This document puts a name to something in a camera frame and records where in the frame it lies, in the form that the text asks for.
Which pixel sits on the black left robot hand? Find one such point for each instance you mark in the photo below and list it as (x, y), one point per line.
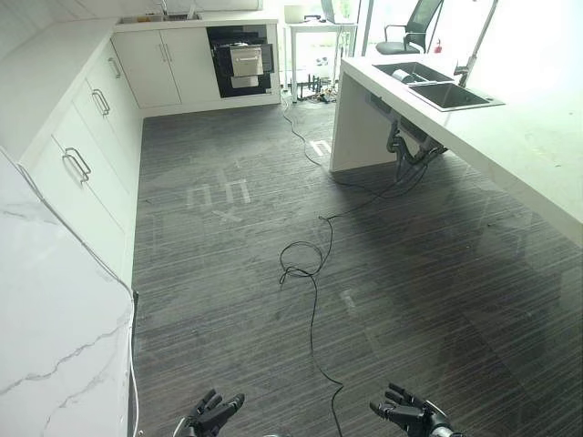
(214, 415)

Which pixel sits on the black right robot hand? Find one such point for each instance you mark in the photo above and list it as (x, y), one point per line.
(407, 412)

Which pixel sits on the black built-in dishwasher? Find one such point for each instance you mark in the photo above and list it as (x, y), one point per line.
(242, 61)

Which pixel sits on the white marble panel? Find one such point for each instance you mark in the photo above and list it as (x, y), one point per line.
(54, 318)

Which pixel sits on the grey sink drain pipes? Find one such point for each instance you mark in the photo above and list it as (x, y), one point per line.
(412, 152)

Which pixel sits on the white kitchen island counter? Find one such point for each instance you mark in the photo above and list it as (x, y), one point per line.
(469, 136)

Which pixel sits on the white drawer cabinet run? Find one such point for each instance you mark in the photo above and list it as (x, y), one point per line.
(86, 150)

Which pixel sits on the black double sink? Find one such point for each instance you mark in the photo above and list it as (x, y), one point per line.
(437, 84)

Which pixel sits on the white cup in sink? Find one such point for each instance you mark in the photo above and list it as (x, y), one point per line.
(401, 75)

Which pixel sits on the white cabinet with double doors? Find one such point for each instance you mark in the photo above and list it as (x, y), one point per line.
(164, 68)

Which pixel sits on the red fire extinguisher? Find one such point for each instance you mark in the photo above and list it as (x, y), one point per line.
(438, 46)

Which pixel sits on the white desk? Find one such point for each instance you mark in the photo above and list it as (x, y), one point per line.
(319, 50)

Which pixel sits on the silver island faucet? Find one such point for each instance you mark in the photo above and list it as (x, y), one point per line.
(476, 45)

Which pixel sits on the black office chair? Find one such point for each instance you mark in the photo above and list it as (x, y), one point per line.
(407, 32)

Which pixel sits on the laptop on desk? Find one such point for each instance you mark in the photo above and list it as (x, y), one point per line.
(334, 11)

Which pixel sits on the steel wall sink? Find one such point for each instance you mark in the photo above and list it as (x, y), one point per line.
(159, 17)

